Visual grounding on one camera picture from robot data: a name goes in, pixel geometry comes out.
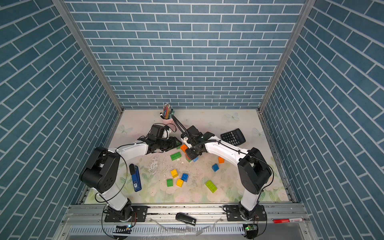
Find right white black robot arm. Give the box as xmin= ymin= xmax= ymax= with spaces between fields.
xmin=181 ymin=126 xmax=274 ymax=220

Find long orange lego brick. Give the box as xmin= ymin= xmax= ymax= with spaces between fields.
xmin=180 ymin=145 xmax=188 ymax=153

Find yellow lego bottom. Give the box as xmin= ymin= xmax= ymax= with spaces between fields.
xmin=176 ymin=179 xmax=184 ymax=188

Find red marker pen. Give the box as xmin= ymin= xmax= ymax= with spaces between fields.
xmin=273 ymin=218 xmax=304 ymax=224

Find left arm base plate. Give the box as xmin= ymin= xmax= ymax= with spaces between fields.
xmin=103 ymin=205 xmax=148 ymax=223

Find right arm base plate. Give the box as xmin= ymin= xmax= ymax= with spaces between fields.
xmin=223 ymin=204 xmax=267 ymax=222

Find yellow lego lower left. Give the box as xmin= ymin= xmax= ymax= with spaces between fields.
xmin=171 ymin=169 xmax=179 ymax=178

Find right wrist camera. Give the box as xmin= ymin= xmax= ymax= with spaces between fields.
xmin=182 ymin=137 xmax=190 ymax=146

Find pink pen cup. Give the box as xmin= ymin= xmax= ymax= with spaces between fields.
xmin=163 ymin=116 xmax=173 ymax=123

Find black calculator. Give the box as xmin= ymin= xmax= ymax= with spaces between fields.
xmin=221 ymin=128 xmax=246 ymax=146

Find small blue lego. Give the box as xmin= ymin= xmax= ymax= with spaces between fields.
xmin=181 ymin=174 xmax=189 ymax=182
xmin=212 ymin=164 xmax=219 ymax=172

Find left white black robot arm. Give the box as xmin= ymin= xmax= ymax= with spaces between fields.
xmin=79 ymin=124 xmax=182 ymax=222

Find small green lego bottom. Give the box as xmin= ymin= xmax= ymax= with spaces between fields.
xmin=167 ymin=179 xmax=173 ymax=187

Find small blue lego right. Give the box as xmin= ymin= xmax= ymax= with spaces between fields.
xmin=212 ymin=164 xmax=219 ymax=172

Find long lime lego brick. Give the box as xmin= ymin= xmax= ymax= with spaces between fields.
xmin=205 ymin=180 xmax=217 ymax=193

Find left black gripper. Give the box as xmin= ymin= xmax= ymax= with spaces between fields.
xmin=155 ymin=136 xmax=183 ymax=152

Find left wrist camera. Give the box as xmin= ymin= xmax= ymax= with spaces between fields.
xmin=162 ymin=129 xmax=171 ymax=140

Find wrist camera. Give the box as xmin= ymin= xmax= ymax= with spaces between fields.
xmin=162 ymin=129 xmax=171 ymax=140
xmin=182 ymin=137 xmax=190 ymax=146

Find small blue lego lower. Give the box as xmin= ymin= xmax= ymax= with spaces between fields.
xmin=181 ymin=174 xmax=189 ymax=182

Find yellow lego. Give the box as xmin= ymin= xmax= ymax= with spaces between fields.
xmin=176 ymin=179 xmax=184 ymax=188
xmin=171 ymin=169 xmax=179 ymax=178

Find blue black usb device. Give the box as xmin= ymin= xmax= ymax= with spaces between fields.
xmin=129 ymin=164 xmax=142 ymax=192

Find black remote on rail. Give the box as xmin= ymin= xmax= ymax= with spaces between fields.
xmin=175 ymin=213 xmax=197 ymax=226

